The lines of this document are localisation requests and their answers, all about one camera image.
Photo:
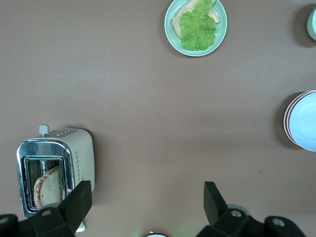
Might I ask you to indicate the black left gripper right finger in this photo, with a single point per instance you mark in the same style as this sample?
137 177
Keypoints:
217 214

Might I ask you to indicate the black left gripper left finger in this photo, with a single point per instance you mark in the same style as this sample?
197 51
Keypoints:
71 209

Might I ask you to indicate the blue shallow bowl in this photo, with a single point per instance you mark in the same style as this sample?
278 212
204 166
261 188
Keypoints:
304 121

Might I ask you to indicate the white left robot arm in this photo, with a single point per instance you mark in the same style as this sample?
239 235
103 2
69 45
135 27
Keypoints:
156 235

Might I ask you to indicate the brown round bread slice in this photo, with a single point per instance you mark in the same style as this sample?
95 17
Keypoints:
49 187

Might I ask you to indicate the beige chrome toaster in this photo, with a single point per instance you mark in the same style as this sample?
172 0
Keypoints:
82 153

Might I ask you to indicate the beige shallow bowl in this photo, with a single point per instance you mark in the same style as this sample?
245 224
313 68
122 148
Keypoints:
284 121

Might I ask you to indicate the green plate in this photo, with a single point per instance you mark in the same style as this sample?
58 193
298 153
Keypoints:
221 32

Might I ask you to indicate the green lettuce leaf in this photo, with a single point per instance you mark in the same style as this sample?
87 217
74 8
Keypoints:
197 29

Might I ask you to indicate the toasted bread slice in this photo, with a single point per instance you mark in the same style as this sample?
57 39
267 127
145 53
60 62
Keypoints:
176 24

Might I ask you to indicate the small green deep bowl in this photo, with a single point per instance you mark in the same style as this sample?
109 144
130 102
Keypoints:
312 24

